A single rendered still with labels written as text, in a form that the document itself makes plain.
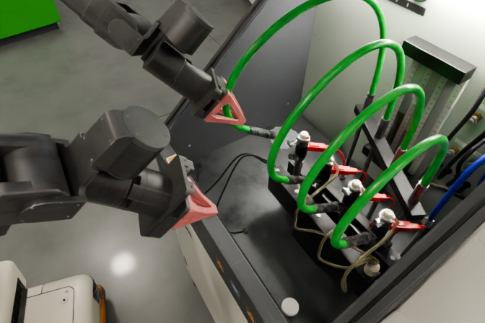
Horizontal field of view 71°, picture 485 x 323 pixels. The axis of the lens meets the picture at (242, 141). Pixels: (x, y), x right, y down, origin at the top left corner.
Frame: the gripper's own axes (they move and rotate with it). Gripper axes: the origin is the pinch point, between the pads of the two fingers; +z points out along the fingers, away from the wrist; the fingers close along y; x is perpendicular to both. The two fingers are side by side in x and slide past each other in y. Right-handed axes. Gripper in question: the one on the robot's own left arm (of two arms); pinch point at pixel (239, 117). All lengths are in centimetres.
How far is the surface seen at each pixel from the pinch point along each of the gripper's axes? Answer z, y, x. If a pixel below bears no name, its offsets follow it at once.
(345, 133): 6.1, -17.1, -12.5
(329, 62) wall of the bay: 26.7, 35.7, -19.5
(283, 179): 12.4, -7.5, 2.7
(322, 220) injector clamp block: 30.8, -4.7, 6.8
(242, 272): 20.1, -11.3, 23.9
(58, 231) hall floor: 10, 87, 138
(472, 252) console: 29.3, -28.9, -12.9
